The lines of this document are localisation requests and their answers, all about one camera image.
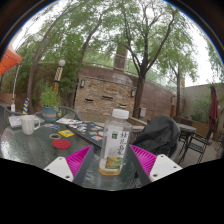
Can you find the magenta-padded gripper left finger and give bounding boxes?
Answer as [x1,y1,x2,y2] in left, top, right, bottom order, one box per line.
[43,144,96,187]

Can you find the green plant in teal pot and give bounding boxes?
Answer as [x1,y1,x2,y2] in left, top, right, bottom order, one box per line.
[39,84,62,123]

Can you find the striped globe lamp post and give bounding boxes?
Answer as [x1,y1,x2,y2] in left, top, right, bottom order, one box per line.
[52,59,67,96]

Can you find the clear white-capped drink bottle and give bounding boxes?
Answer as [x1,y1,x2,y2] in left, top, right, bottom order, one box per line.
[98,108,134,176]

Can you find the black jacket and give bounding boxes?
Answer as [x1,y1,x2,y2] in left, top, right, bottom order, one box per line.
[132,115,182,157]

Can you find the yellow square card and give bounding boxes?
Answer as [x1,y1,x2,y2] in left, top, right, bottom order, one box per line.
[58,129,76,138]

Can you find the black metal chair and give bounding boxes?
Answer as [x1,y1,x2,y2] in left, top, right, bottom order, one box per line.
[178,126,214,164]

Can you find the closed dark red umbrella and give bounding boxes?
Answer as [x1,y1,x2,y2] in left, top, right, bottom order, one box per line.
[208,82,219,129]

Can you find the round grey side table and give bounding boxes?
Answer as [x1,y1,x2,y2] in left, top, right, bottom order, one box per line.
[176,122,198,134]

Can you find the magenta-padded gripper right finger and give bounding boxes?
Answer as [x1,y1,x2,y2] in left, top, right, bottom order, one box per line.
[126,144,184,187]

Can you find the white printed paper sheet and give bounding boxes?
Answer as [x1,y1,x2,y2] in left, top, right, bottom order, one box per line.
[55,117,83,126]

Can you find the blue yellow striped cone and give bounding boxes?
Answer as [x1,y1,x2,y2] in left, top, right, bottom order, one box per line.
[22,97,30,116]

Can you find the black laptop with stickers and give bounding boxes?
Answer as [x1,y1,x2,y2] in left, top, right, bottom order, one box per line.
[64,121,105,148]

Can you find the white ribbed mug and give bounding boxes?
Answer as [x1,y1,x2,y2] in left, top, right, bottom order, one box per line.
[20,114,41,136]

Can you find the dark-trunk tree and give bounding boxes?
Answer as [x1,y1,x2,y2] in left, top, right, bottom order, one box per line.
[99,0,181,119]

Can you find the flat round red coaster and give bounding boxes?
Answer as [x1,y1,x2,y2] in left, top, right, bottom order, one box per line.
[51,138,72,150]

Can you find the orange patio umbrella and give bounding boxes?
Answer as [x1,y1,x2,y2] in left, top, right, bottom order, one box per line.
[0,44,23,113]

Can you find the small tape ring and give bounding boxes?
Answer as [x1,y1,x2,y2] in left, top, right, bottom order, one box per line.
[48,132,62,140]

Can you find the leaning grey-trunk tree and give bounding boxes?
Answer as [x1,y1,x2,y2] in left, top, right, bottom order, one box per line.
[25,3,108,114]

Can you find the colourful printed card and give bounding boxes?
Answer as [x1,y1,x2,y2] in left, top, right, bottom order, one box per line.
[43,123,61,130]

